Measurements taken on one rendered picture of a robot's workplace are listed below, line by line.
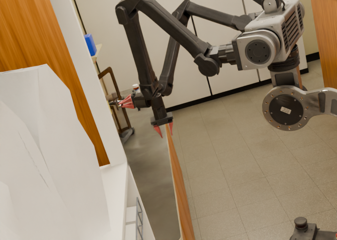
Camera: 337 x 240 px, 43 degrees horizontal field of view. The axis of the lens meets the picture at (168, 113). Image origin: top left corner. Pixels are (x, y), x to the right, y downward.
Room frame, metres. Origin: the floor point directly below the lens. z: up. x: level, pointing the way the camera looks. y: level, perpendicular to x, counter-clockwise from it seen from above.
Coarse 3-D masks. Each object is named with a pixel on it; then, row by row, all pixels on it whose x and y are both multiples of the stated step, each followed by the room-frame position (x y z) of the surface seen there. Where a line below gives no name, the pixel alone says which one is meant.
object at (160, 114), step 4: (152, 108) 1.78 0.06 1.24; (156, 108) 1.77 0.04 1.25; (160, 108) 1.76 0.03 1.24; (164, 108) 1.78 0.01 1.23; (156, 112) 1.76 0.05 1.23; (160, 112) 1.76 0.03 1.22; (164, 112) 1.77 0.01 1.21; (168, 112) 1.82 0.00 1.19; (156, 116) 1.77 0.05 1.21; (160, 116) 1.76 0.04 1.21; (164, 116) 1.77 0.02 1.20; (168, 116) 1.77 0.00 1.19; (172, 116) 1.76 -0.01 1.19; (152, 120) 1.78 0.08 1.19; (156, 120) 1.76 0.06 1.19; (160, 120) 1.76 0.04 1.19
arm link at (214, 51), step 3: (213, 48) 1.57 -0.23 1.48; (216, 48) 1.56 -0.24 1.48; (207, 51) 1.59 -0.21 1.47; (210, 51) 1.58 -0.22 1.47; (213, 51) 1.55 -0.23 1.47; (216, 51) 1.54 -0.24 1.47; (204, 54) 1.59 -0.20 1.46; (207, 54) 1.57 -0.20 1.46; (210, 54) 1.54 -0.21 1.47; (213, 54) 1.53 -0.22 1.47; (216, 54) 1.52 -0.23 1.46; (207, 57) 1.54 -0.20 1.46; (210, 57) 1.54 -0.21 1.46; (213, 57) 1.53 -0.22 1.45; (216, 57) 1.53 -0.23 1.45; (216, 60) 1.53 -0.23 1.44; (219, 60) 1.53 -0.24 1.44; (219, 63) 1.53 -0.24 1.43; (219, 66) 1.54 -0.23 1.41; (219, 69) 1.56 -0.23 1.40
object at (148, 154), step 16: (128, 112) 2.74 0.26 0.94; (144, 112) 2.64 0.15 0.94; (144, 128) 2.36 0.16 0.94; (160, 128) 2.29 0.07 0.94; (128, 144) 2.20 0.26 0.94; (144, 144) 2.13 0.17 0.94; (160, 144) 2.07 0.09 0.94; (128, 160) 1.99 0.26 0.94; (144, 160) 1.94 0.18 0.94; (160, 160) 1.88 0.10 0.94; (144, 176) 1.77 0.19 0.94; (160, 176) 1.72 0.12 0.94; (144, 192) 1.63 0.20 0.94; (160, 192) 1.59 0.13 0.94; (144, 208) 1.50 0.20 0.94; (160, 208) 1.47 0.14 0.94; (176, 208) 1.43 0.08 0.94; (160, 224) 1.36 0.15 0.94; (176, 224) 1.33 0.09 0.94
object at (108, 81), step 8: (104, 72) 2.15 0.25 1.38; (112, 72) 2.22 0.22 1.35; (104, 80) 2.12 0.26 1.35; (112, 80) 2.19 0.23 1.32; (104, 88) 2.10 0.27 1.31; (112, 88) 2.17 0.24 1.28; (112, 96) 2.15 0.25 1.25; (120, 96) 2.22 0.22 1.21; (112, 104) 2.12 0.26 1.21; (112, 112) 2.10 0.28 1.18; (120, 112) 2.17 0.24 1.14; (120, 120) 2.14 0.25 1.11; (128, 120) 2.22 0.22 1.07; (120, 128) 2.12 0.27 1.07; (128, 128) 2.19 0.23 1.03; (120, 136) 2.09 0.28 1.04; (128, 136) 2.17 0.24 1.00
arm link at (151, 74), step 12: (120, 12) 1.61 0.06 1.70; (132, 12) 1.69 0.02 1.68; (120, 24) 1.64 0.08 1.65; (132, 24) 1.65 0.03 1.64; (132, 36) 1.67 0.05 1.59; (132, 48) 1.70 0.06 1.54; (144, 48) 1.70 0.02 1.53; (144, 60) 1.70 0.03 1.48; (144, 72) 1.72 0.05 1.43; (144, 84) 1.74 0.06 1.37; (156, 84) 1.77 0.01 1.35
